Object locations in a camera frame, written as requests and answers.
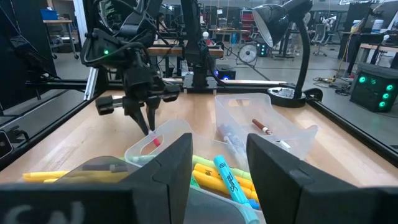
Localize blue dry-erase marker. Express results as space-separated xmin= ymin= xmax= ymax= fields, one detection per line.
xmin=217 ymin=124 xmax=234 ymax=147

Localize round floor fan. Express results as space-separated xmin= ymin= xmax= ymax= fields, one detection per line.
xmin=238 ymin=42 xmax=259 ymax=65

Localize orange highlighter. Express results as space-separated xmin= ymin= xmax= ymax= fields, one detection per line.
xmin=194 ymin=163 xmax=254 ymax=190
xmin=192 ymin=170 xmax=259 ymax=203

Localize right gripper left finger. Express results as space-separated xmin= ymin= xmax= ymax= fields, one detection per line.
xmin=132 ymin=133 xmax=193 ymax=224

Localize cyan highlighter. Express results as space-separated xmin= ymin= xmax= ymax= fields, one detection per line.
xmin=213 ymin=154 xmax=250 ymax=208

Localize black aluminium table frame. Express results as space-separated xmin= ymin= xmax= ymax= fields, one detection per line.
xmin=0 ymin=0 xmax=398 ymax=171

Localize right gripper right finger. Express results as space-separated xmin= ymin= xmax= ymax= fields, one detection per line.
xmin=247 ymin=133 xmax=346 ymax=224

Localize brown dry-erase marker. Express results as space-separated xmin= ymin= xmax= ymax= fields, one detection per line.
xmin=251 ymin=118 xmax=292 ymax=150

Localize silver aluminium extrusion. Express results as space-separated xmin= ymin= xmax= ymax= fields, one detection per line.
xmin=83 ymin=60 xmax=100 ymax=101

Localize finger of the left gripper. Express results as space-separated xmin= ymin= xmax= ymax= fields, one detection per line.
xmin=124 ymin=107 xmax=150 ymax=136
xmin=146 ymin=99 xmax=161 ymax=131

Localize black box blue light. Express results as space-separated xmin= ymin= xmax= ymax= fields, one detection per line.
xmin=213 ymin=64 xmax=237 ymax=81

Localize computer tower green lights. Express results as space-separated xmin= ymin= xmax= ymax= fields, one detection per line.
xmin=349 ymin=63 xmax=398 ymax=113

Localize pink dry-erase marker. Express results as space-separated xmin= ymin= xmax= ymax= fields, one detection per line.
xmin=148 ymin=129 xmax=162 ymax=147

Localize light green highlighter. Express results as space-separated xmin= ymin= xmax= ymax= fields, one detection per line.
xmin=192 ymin=154 xmax=252 ymax=181

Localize dark grey translucent bin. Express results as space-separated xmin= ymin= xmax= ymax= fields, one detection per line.
xmin=55 ymin=155 xmax=261 ymax=224

